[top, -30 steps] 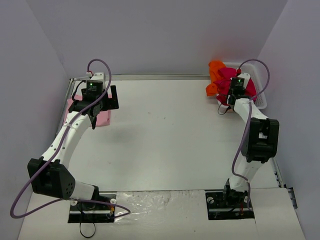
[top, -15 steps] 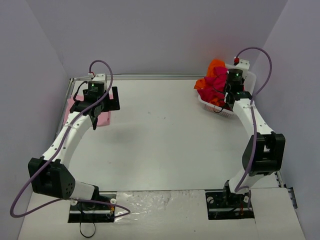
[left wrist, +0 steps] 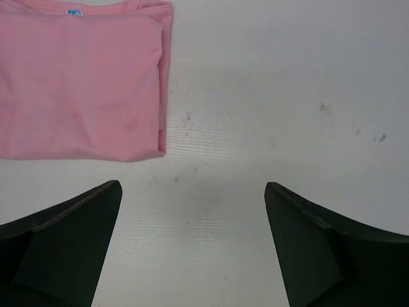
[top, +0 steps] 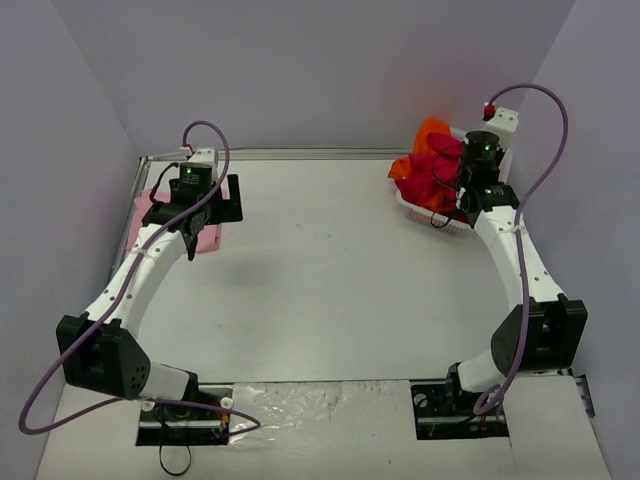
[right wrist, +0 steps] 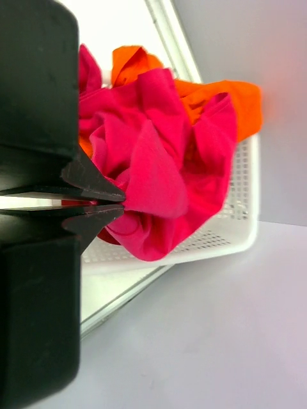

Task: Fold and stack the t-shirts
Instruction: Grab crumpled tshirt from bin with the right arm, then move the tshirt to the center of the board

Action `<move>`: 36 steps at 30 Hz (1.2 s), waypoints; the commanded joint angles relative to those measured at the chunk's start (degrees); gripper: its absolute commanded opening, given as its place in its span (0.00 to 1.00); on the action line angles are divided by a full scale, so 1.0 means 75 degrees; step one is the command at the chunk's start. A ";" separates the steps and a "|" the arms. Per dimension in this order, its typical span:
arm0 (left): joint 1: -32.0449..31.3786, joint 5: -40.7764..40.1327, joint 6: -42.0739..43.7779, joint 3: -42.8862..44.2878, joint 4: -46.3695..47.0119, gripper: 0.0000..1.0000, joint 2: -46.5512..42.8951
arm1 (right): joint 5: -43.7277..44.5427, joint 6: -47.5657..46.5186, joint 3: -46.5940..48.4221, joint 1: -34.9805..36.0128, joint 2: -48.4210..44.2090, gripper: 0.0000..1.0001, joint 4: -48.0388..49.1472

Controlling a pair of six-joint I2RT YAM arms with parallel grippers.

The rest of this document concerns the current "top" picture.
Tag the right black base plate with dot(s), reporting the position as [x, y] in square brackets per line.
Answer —
[443, 412]

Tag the white plastic basket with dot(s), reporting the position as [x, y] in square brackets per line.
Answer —
[421, 197]

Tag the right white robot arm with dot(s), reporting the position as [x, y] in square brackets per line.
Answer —
[544, 327]

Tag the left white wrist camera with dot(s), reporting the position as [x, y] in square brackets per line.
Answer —
[208, 156]

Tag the folded pink t shirt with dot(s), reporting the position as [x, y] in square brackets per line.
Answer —
[146, 212]

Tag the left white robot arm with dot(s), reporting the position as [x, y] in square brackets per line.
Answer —
[99, 348]

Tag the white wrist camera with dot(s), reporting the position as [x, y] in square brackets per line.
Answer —
[208, 156]
[500, 121]

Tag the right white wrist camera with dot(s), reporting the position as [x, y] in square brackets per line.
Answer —
[500, 121]

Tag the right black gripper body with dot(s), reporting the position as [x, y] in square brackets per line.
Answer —
[480, 141]

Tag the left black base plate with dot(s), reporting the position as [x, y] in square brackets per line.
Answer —
[168, 425]

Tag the magenta t shirt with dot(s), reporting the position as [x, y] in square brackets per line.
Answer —
[435, 170]

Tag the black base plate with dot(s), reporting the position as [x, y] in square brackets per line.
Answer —
[168, 425]
[443, 412]

